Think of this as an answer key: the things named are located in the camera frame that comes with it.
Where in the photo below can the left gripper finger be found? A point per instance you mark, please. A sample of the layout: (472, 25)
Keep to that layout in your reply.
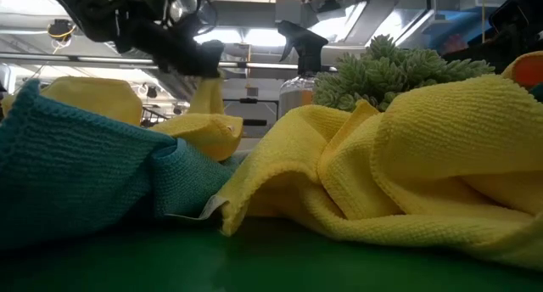
(212, 58)
(188, 60)

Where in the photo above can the orange microfiber towel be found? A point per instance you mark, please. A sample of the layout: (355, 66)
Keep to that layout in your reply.
(528, 71)

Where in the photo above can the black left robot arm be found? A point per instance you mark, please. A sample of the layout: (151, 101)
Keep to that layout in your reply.
(76, 3)

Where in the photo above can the bright ceiling light panel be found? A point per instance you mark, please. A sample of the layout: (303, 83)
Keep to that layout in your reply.
(263, 37)

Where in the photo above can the grey horizontal ceiling pipe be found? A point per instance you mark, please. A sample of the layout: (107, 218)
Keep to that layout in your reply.
(63, 59)

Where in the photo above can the clear spray bottle black trigger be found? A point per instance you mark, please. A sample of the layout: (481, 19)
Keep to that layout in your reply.
(303, 46)

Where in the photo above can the artificial succulent in grey pot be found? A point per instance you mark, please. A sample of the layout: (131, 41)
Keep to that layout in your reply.
(382, 71)

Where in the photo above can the green table mat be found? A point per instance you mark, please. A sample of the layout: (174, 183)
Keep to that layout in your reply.
(254, 266)

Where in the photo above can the black rectangular stand frame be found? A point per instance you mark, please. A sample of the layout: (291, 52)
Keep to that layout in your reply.
(250, 100)

